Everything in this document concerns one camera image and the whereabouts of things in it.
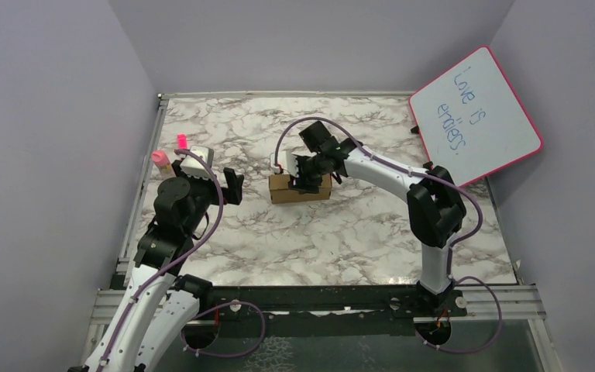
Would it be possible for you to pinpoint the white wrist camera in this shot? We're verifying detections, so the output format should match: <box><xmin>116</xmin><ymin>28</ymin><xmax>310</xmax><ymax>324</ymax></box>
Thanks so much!
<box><xmin>180</xmin><ymin>145</ymin><xmax>214</xmax><ymax>180</ymax></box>
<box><xmin>270</xmin><ymin>150</ymin><xmax>308</xmax><ymax>177</ymax></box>

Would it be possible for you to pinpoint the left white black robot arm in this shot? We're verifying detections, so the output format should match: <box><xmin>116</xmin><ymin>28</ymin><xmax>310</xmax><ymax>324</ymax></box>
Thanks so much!
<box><xmin>75</xmin><ymin>159</ymin><xmax>244</xmax><ymax>371</ymax></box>

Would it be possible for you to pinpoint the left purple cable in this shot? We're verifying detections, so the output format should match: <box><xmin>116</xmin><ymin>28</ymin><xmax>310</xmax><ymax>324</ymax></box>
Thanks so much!
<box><xmin>95</xmin><ymin>149</ymin><xmax>267</xmax><ymax>372</ymax></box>

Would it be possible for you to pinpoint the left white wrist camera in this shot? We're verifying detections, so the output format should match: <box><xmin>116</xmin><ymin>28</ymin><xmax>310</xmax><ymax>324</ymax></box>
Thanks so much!
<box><xmin>180</xmin><ymin>145</ymin><xmax>214</xmax><ymax>180</ymax></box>

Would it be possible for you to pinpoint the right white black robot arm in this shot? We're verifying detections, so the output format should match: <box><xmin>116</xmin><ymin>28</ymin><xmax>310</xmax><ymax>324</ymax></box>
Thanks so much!
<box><xmin>271</xmin><ymin>117</ymin><xmax>466</xmax><ymax>315</ymax></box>

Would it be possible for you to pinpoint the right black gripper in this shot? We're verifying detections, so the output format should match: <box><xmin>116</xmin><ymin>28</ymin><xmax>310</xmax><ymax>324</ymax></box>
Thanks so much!
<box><xmin>287</xmin><ymin>153</ymin><xmax>326</xmax><ymax>195</ymax></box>

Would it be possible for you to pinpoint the brown cardboard box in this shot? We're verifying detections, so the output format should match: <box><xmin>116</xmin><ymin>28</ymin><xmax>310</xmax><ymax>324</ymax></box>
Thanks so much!
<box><xmin>268</xmin><ymin>174</ymin><xmax>332</xmax><ymax>205</ymax></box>

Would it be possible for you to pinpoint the purple cable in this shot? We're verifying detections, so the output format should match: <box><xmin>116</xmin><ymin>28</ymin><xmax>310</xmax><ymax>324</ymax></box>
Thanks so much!
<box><xmin>95</xmin><ymin>149</ymin><xmax>267</xmax><ymax>372</ymax></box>
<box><xmin>273</xmin><ymin>116</ymin><xmax>504</xmax><ymax>355</ymax></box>

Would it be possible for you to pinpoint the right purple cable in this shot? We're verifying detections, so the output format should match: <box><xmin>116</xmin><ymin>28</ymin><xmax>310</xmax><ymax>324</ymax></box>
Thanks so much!
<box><xmin>273</xmin><ymin>116</ymin><xmax>504</xmax><ymax>355</ymax></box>

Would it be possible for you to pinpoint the aluminium extrusion frame rail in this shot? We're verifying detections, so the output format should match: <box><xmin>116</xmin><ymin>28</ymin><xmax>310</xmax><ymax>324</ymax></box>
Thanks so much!
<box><xmin>90</xmin><ymin>288</ymin><xmax>548</xmax><ymax>326</ymax></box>

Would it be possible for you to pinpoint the small pink capped bottle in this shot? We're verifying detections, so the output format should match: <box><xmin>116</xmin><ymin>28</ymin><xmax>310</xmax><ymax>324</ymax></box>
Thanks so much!
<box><xmin>151</xmin><ymin>150</ymin><xmax>176</xmax><ymax>179</ymax></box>

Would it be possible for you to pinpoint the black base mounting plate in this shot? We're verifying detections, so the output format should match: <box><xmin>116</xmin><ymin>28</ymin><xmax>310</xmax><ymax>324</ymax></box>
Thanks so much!
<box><xmin>182</xmin><ymin>284</ymin><xmax>467</xmax><ymax>338</ymax></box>

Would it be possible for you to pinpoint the pink framed whiteboard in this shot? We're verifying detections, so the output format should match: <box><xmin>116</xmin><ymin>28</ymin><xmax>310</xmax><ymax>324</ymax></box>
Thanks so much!
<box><xmin>408</xmin><ymin>46</ymin><xmax>543</xmax><ymax>186</ymax></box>

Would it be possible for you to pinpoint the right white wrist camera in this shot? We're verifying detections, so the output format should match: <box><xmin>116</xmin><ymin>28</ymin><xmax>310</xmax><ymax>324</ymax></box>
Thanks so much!
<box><xmin>270</xmin><ymin>150</ymin><xmax>308</xmax><ymax>177</ymax></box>

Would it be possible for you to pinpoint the pink highlighter marker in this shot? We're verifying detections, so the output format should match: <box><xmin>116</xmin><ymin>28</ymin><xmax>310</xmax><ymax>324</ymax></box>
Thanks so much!
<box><xmin>177</xmin><ymin>133</ymin><xmax>188</xmax><ymax>150</ymax></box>

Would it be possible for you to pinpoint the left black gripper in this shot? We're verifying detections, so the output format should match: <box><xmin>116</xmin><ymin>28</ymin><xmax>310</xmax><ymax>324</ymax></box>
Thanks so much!
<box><xmin>174</xmin><ymin>160</ymin><xmax>243</xmax><ymax>235</ymax></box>

